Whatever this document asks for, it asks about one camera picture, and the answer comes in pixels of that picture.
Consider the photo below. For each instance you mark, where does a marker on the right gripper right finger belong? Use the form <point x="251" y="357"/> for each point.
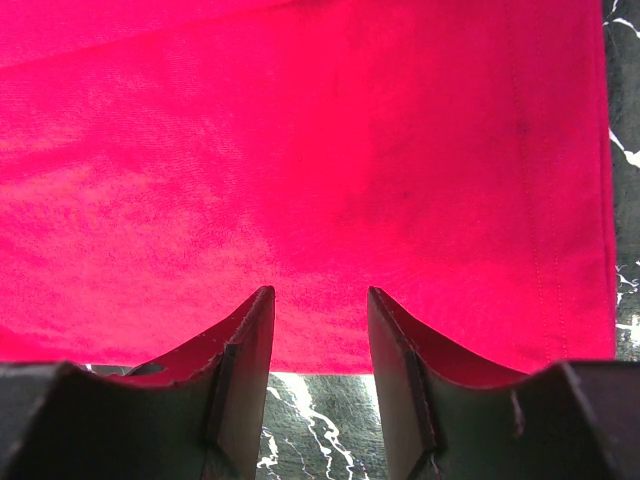
<point x="448" y="413"/>

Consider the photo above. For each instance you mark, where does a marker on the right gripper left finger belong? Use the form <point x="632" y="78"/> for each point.
<point x="194" y="412"/>

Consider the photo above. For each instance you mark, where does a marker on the red t shirt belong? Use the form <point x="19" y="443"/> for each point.
<point x="53" y="169"/>

